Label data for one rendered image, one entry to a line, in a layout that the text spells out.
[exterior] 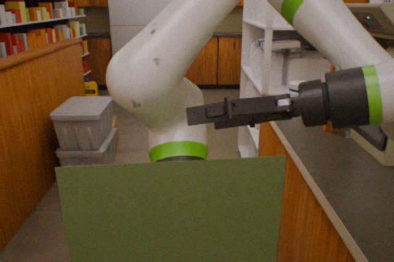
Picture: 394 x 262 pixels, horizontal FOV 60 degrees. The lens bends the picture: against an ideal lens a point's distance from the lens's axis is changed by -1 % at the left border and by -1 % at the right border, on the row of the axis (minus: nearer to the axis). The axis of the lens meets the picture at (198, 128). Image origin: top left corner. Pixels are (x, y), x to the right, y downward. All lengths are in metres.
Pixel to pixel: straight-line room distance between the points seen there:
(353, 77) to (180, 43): 0.29
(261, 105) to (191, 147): 0.23
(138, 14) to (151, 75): 5.50
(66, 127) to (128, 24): 3.40
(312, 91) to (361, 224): 0.59
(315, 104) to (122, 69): 0.32
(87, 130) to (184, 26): 2.42
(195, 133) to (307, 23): 0.33
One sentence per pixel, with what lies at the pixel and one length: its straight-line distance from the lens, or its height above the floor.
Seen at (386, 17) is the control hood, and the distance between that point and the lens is 1.32.
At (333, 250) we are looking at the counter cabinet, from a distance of 1.22.
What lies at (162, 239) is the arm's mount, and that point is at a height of 1.14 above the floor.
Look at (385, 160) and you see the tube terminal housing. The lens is 1.46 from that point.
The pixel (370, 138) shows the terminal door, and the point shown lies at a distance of 1.51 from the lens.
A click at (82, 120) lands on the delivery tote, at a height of 0.61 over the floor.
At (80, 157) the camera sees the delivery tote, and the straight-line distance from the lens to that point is 3.09.
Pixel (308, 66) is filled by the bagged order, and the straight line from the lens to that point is 2.59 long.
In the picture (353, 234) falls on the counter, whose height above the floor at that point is 0.94.
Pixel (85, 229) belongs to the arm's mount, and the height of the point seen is 1.17.
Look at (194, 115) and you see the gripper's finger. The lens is 0.57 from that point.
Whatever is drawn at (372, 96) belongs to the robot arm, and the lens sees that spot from 0.55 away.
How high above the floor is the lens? 1.51
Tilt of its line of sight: 20 degrees down
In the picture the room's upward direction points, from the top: straight up
